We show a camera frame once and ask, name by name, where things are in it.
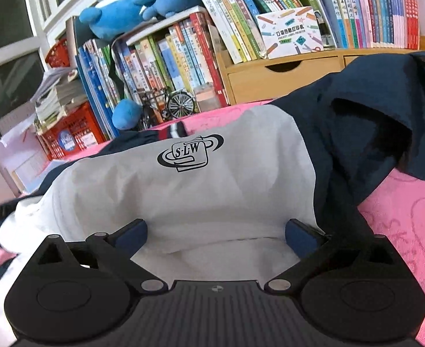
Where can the black model bicycle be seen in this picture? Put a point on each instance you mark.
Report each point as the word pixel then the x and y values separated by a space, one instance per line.
pixel 179 104

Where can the white storage box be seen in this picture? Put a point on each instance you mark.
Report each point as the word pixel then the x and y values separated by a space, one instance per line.
pixel 20 144

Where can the red plastic basket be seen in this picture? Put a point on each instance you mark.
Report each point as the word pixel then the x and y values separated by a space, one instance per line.
pixel 57 54

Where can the row of upright storybooks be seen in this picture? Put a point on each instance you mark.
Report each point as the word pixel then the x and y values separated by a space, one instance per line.
pixel 360 7

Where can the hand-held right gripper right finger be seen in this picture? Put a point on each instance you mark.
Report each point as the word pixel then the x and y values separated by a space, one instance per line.
pixel 299 238

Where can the pink blanket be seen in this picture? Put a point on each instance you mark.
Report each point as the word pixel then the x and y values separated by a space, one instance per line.
pixel 407 224

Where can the colourful printed box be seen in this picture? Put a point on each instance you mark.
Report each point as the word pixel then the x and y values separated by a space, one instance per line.
pixel 288 32

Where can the navy and white jacket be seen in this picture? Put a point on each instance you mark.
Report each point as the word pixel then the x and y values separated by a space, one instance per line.
pixel 216 188

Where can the clear plastic container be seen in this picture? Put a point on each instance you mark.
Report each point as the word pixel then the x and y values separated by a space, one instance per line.
pixel 207 99

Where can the red plastic crate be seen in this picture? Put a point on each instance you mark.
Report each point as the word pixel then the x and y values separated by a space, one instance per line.
pixel 78 126

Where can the large blue white plush toy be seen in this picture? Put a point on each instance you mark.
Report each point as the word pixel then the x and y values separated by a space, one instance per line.
pixel 118 11

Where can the row of thin blue workbooks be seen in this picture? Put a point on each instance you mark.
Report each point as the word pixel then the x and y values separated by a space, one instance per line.
pixel 96 86

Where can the wooden drawer organizer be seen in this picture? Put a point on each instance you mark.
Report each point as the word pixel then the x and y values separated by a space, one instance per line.
pixel 252 79

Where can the white framed window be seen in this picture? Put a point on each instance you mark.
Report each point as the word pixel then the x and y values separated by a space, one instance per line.
pixel 2 14

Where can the round blue plush ball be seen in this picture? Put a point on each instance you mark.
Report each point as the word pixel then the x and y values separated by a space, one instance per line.
pixel 125 114

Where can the row of colourful paperback books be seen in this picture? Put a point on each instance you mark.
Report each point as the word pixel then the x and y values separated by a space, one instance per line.
pixel 176 61

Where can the stack of papers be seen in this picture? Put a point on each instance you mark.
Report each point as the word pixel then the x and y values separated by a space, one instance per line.
pixel 64 94

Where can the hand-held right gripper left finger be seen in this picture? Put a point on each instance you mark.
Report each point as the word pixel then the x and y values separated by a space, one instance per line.
pixel 132 236

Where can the white shelf board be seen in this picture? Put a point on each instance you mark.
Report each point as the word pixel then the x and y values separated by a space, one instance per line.
pixel 161 21

